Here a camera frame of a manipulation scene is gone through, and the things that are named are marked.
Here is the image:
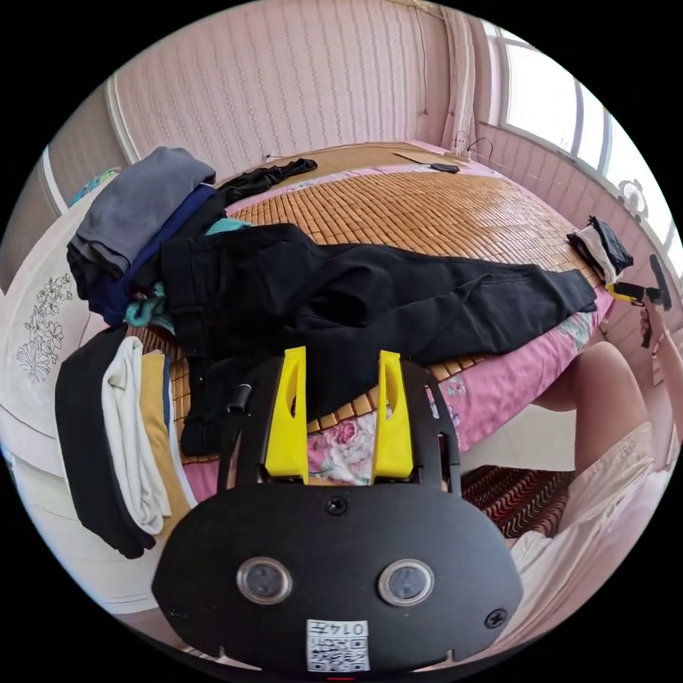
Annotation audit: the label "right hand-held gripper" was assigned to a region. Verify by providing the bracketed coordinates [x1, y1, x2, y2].
[612, 282, 664, 309]

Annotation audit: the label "window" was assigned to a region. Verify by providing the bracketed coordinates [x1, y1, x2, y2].
[488, 23, 650, 180]

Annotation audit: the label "person's body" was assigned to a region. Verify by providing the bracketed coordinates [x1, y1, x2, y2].
[509, 340, 683, 650]

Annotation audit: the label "thin black garment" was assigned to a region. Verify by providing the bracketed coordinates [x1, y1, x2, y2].
[217, 157, 319, 205]

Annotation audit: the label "red patterned floor mat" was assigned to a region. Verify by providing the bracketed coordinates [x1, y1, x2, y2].
[460, 465, 576, 541]

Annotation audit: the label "bed with woven mat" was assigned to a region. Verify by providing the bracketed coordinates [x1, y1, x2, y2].
[0, 139, 616, 620]

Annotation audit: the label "stack of folded clothes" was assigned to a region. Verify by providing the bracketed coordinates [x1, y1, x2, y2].
[54, 324, 207, 560]

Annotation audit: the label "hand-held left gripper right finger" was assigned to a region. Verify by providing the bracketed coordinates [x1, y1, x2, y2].
[370, 349, 417, 486]

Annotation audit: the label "person's right hand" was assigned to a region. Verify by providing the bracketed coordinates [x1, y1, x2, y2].
[637, 308, 674, 376]

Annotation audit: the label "black and white garment heap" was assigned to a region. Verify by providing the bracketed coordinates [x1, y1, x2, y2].
[567, 215, 635, 285]

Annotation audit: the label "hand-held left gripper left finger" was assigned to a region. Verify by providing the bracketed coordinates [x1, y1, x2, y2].
[264, 346, 310, 485]

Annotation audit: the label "black long pants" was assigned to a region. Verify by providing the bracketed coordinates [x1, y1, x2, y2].
[159, 223, 599, 457]

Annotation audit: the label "pile of clothes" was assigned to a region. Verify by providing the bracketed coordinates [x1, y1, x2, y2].
[65, 146, 253, 336]

